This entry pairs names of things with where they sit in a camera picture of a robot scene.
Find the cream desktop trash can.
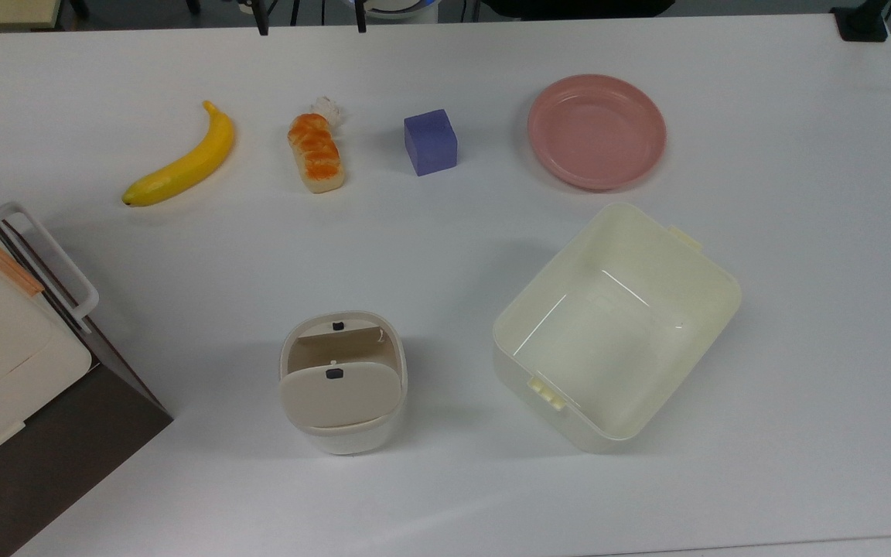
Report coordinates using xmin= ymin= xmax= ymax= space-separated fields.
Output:
xmin=278 ymin=310 xmax=409 ymax=456

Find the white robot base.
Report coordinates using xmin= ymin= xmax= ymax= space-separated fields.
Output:
xmin=348 ymin=0 xmax=443 ymax=25

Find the purple cube block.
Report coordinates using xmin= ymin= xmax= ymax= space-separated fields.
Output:
xmin=403 ymin=108 xmax=459 ymax=177

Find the orange topped toy bread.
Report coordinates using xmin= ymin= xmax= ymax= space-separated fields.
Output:
xmin=287 ymin=113 xmax=346 ymax=194

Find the cream plastic storage bin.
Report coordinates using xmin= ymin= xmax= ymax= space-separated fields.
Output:
xmin=491 ymin=202 xmax=743 ymax=455

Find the white crumpled paper ball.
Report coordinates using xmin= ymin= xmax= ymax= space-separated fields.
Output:
xmin=309 ymin=96 xmax=343 ymax=126

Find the pink plastic plate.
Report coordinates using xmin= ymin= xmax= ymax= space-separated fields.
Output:
xmin=526 ymin=73 xmax=667 ymax=191

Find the yellow toy banana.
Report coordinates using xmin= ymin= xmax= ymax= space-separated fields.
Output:
xmin=121 ymin=100 xmax=236 ymax=208

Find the white toaster oven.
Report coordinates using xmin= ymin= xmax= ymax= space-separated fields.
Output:
xmin=0 ymin=168 xmax=175 ymax=557

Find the black desk clamp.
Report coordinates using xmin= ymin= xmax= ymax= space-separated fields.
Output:
xmin=831 ymin=0 xmax=891 ymax=43

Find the beige side table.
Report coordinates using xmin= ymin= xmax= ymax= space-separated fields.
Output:
xmin=0 ymin=0 xmax=64 ymax=32

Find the white box handle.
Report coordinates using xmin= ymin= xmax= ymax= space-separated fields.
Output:
xmin=0 ymin=202 xmax=101 ymax=334

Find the copper strip handle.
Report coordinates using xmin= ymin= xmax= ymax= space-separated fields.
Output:
xmin=0 ymin=226 xmax=46 ymax=297

